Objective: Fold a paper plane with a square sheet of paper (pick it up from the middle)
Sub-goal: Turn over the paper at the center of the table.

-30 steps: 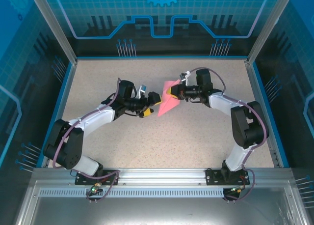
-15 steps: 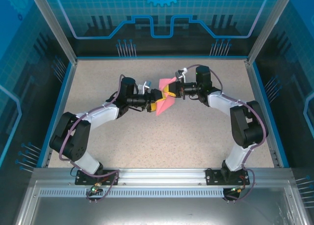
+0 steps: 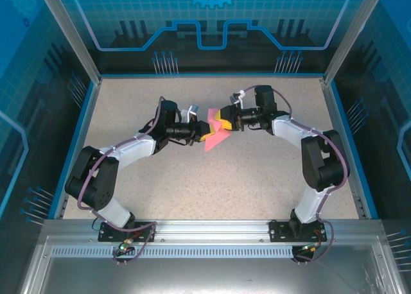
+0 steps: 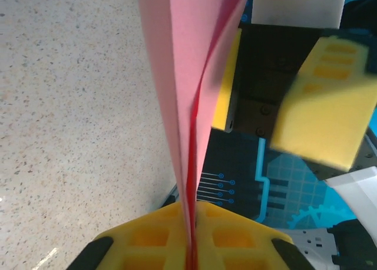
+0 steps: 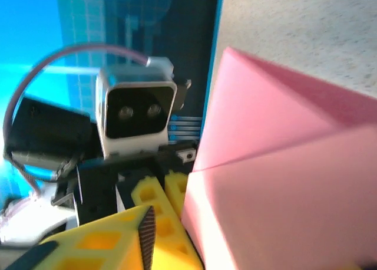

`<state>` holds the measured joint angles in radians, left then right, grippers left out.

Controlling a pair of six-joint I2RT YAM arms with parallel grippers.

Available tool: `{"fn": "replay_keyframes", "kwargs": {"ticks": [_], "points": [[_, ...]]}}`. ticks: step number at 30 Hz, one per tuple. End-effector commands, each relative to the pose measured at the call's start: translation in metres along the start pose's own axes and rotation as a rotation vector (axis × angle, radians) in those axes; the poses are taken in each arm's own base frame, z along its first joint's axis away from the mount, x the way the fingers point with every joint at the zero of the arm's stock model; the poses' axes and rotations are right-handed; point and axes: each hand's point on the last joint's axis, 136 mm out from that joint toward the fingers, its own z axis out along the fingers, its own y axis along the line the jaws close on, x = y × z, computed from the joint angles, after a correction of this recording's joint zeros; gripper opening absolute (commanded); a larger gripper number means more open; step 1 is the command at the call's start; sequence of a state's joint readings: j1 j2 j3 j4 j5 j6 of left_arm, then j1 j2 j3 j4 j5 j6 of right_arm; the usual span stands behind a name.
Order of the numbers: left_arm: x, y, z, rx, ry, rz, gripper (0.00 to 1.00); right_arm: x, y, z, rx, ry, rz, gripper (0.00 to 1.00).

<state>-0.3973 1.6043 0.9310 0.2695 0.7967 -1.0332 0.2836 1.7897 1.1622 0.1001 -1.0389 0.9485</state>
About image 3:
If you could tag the pink paper sheet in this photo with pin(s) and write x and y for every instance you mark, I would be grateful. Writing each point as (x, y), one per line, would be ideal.
(213, 143)

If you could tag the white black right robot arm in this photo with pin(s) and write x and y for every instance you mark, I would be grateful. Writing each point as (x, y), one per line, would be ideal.
(289, 128)

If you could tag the blue printed gear panel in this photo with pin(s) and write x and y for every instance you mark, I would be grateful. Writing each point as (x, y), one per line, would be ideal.
(205, 18)

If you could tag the blue table edge trim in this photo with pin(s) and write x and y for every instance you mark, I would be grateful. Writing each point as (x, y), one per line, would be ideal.
(353, 146)
(71, 154)

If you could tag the blue printed side panel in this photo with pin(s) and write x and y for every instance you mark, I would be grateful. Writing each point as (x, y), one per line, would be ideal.
(379, 98)
(32, 98)

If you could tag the aluminium mounting rail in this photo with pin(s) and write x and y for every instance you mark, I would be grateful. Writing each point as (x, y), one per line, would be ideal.
(212, 230)

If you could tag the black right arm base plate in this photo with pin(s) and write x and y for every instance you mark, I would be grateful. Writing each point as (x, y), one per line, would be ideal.
(279, 232)

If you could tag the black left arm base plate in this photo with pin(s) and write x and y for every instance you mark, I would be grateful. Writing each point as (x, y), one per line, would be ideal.
(109, 233)

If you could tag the aluminium frame post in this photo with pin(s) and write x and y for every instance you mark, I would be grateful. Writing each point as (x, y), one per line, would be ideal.
(76, 40)
(349, 34)

